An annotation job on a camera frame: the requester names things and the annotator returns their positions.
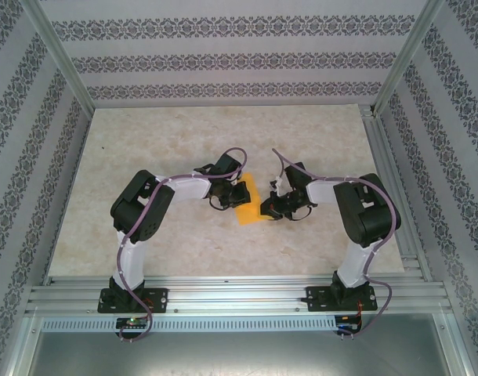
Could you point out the yellow cloth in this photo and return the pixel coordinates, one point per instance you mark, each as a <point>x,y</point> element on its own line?
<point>248,217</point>

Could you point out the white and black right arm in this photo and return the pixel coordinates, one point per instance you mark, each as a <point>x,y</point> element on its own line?
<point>364,211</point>

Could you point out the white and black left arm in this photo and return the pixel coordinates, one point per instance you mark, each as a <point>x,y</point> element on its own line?
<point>141,207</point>

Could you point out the grey metal sheet panel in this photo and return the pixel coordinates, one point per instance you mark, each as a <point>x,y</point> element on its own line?
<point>239,354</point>

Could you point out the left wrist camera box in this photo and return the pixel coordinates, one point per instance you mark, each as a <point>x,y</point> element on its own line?
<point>236,180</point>

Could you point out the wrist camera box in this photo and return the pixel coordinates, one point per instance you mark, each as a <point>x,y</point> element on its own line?
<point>236,180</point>
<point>276,185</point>

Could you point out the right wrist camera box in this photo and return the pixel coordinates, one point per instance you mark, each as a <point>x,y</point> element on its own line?
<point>276,185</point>

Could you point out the aluminium mounting rail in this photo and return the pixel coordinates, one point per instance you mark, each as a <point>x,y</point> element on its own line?
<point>239,291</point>

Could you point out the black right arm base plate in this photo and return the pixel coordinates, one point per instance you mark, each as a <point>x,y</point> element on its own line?
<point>315,299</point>

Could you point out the aluminium side rail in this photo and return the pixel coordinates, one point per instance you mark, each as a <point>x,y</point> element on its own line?
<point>395,188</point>

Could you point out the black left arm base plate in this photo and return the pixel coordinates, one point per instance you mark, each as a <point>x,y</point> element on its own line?
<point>158,299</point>

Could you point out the aluminium frame post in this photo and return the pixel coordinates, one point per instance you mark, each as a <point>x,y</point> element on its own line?
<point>409,55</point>
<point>21,348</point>
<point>454,348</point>
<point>59,55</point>

